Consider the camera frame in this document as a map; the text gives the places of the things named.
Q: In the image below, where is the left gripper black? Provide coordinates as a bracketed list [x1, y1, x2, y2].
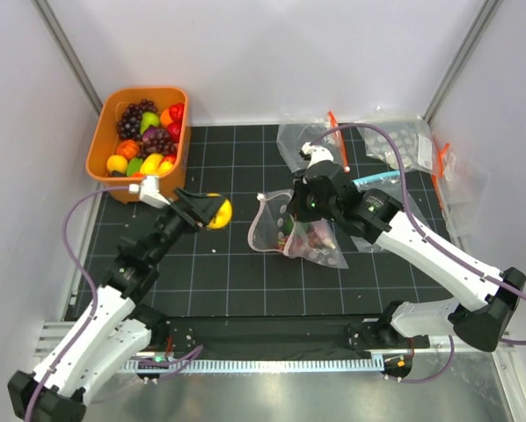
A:
[147, 188, 224, 267]

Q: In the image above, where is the yellow lemon toy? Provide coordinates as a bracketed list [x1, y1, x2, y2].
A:
[208, 198, 233, 230]

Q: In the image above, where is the small red grape bunch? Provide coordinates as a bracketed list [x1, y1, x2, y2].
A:
[283, 232, 317, 258]

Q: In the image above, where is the pink zip dotted bag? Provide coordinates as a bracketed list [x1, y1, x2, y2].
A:
[247, 190, 348, 269]

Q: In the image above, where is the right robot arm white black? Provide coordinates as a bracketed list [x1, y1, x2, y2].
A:
[288, 161, 526, 352]

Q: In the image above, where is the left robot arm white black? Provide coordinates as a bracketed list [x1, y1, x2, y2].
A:
[7, 188, 232, 421]

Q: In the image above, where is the orange zip clear bag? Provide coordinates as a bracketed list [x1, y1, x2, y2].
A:
[276, 112, 350, 173]

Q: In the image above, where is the orange zip bag at right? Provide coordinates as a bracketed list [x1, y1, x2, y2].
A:
[433, 135, 489, 238]

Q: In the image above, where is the green lime toy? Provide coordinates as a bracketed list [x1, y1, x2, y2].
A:
[281, 217, 295, 236]

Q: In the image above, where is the yellow mango toy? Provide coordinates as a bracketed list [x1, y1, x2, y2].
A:
[140, 153, 164, 175]

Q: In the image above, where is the green starfruit toy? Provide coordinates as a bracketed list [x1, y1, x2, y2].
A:
[126, 157, 143, 177]

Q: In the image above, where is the black grid mat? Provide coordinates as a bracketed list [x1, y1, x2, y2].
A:
[64, 124, 484, 317]

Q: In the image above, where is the large dark grape bunch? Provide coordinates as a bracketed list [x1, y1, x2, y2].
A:
[141, 127, 177, 158]

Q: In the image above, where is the red apple toy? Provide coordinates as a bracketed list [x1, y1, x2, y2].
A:
[166, 121, 183, 143]

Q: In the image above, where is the orange plastic fruit bin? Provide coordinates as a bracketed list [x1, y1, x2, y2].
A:
[85, 86, 191, 198]

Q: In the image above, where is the orange pumpkin toy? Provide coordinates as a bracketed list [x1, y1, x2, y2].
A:
[115, 140, 141, 161]

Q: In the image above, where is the yellow orange toy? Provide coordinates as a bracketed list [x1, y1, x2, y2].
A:
[106, 155, 128, 175]

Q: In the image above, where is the red bell pepper toy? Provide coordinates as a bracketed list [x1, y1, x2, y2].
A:
[169, 102, 185, 121]

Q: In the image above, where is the yellow pear toy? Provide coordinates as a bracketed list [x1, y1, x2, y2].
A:
[140, 112, 160, 135]

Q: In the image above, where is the small dark grape bunch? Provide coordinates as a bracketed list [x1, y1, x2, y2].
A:
[116, 98, 157, 141]

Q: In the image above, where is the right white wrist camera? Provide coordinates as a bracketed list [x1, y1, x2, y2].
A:
[299, 142, 333, 169]

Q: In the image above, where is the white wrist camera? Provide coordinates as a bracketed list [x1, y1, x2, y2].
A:
[128, 175, 170, 209]
[299, 142, 333, 169]

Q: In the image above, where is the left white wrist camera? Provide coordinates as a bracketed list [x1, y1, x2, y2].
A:
[128, 175, 170, 209]

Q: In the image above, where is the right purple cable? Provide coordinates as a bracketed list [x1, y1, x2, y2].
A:
[309, 124, 526, 383]

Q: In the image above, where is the purple cable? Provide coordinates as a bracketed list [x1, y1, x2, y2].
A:
[23, 184, 205, 422]
[309, 124, 526, 383]

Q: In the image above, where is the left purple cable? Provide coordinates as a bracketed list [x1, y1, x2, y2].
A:
[23, 184, 205, 422]

